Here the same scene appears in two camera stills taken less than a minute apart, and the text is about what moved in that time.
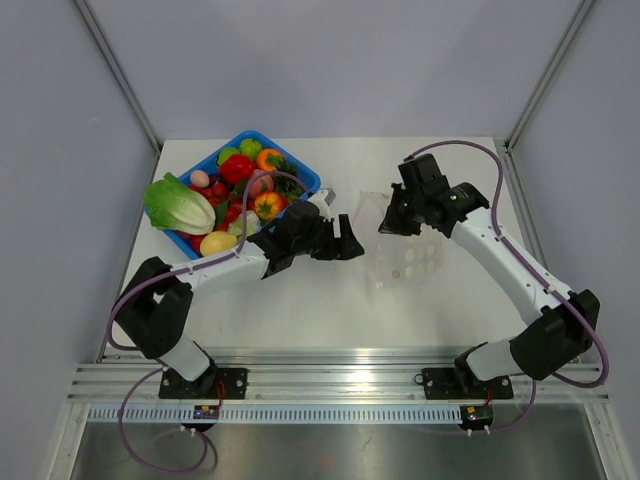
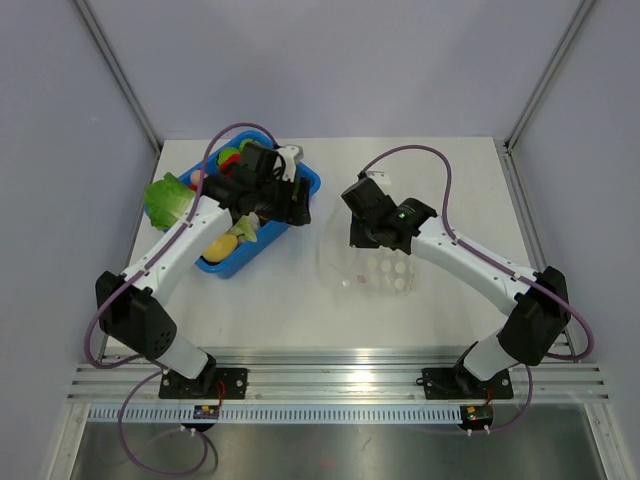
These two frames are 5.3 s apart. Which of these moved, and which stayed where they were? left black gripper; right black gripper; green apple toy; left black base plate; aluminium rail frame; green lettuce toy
Moved: right black gripper; left black gripper
Stayed: aluminium rail frame; green apple toy; green lettuce toy; left black base plate
